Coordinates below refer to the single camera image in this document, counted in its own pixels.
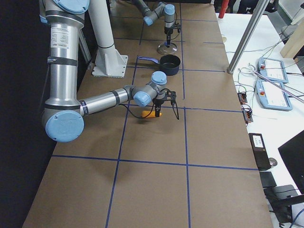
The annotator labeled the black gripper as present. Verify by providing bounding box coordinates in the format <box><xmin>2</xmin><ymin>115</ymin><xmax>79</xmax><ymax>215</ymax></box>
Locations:
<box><xmin>152</xmin><ymin>93</ymin><xmax>167</xmax><ymax>117</ymax></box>
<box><xmin>164</xmin><ymin>27</ymin><xmax>173</xmax><ymax>46</ymax></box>

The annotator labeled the glass pot lid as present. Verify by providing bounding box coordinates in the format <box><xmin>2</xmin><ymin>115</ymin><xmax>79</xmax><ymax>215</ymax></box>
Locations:
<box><xmin>157</xmin><ymin>42</ymin><xmax>178</xmax><ymax>55</ymax></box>

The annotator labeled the yellow toy corn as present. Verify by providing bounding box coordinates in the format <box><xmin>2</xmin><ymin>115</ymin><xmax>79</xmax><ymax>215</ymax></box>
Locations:
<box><xmin>141</xmin><ymin>110</ymin><xmax>162</xmax><ymax>118</ymax></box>

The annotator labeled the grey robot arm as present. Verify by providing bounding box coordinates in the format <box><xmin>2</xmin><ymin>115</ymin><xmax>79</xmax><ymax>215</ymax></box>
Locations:
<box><xmin>39</xmin><ymin>0</ymin><xmax>167</xmax><ymax>143</ymax></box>
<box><xmin>131</xmin><ymin>0</ymin><xmax>175</xmax><ymax>48</ymax></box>

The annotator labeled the dark blue saucepan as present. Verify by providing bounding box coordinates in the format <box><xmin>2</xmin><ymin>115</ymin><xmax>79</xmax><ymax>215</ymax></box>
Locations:
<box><xmin>138</xmin><ymin>55</ymin><xmax>181</xmax><ymax>76</ymax></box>

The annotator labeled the white mounting pillar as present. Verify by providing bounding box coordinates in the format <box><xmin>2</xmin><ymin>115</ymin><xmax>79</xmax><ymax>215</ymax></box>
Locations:
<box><xmin>88</xmin><ymin>0</ymin><xmax>128</xmax><ymax>78</ymax></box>

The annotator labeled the red cylinder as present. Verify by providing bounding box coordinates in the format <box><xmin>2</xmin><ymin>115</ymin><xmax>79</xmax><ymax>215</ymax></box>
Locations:
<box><xmin>218</xmin><ymin>0</ymin><xmax>229</xmax><ymax>19</ymax></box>

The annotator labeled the orange connector board upper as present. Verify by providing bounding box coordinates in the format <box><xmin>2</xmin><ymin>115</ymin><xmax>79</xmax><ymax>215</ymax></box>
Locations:
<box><xmin>237</xmin><ymin>91</ymin><xmax>247</xmax><ymax>105</ymax></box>

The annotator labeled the orange connector board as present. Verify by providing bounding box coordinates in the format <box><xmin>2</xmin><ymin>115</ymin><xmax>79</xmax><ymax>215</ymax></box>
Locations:
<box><xmin>237</xmin><ymin>91</ymin><xmax>247</xmax><ymax>105</ymax></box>
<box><xmin>242</xmin><ymin>107</ymin><xmax>253</xmax><ymax>124</ymax></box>

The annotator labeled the orange connector board lower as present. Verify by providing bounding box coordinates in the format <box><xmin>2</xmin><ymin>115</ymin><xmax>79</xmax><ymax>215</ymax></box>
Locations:
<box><xmin>242</xmin><ymin>107</ymin><xmax>253</xmax><ymax>124</ymax></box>

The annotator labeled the metal reach stick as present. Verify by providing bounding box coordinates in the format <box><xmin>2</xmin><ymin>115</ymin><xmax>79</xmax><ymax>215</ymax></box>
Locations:
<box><xmin>251</xmin><ymin>71</ymin><xmax>304</xmax><ymax>103</ymax></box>

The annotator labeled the upper teach pendant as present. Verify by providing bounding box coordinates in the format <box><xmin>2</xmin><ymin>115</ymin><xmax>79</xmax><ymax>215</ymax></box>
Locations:
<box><xmin>257</xmin><ymin>57</ymin><xmax>289</xmax><ymax>84</ymax></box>

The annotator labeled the teach pendant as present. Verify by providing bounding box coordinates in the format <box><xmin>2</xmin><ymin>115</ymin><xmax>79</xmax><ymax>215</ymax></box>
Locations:
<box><xmin>257</xmin><ymin>57</ymin><xmax>289</xmax><ymax>84</ymax></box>
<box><xmin>256</xmin><ymin>79</ymin><xmax>293</xmax><ymax>111</ymax></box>

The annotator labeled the lower teach pendant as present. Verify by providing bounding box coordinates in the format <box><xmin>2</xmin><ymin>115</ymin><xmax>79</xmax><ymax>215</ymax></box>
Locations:
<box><xmin>256</xmin><ymin>79</ymin><xmax>293</xmax><ymax>111</ymax></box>

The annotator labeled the black power adapter box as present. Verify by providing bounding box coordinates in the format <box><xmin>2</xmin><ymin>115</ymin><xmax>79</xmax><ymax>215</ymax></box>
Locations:
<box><xmin>248</xmin><ymin>133</ymin><xmax>271</xmax><ymax>171</ymax></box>

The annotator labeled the black monitor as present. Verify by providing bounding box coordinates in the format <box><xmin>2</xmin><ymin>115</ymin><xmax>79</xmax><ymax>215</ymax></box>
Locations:
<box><xmin>278</xmin><ymin>135</ymin><xmax>304</xmax><ymax>194</ymax></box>

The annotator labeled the black desk stand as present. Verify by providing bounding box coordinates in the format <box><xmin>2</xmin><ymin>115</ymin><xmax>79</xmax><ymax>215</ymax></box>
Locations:
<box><xmin>259</xmin><ymin>171</ymin><xmax>304</xmax><ymax>227</ymax></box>

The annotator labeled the black camera cable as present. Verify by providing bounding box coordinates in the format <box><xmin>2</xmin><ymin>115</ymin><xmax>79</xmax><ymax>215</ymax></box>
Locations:
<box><xmin>171</xmin><ymin>9</ymin><xmax>183</xmax><ymax>41</ymax></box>
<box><xmin>118</xmin><ymin>88</ymin><xmax>180</xmax><ymax>120</ymax></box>

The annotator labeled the aluminium frame post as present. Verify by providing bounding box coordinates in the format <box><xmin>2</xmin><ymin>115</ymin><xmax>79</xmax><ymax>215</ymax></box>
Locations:
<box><xmin>227</xmin><ymin>0</ymin><xmax>269</xmax><ymax>74</ymax></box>

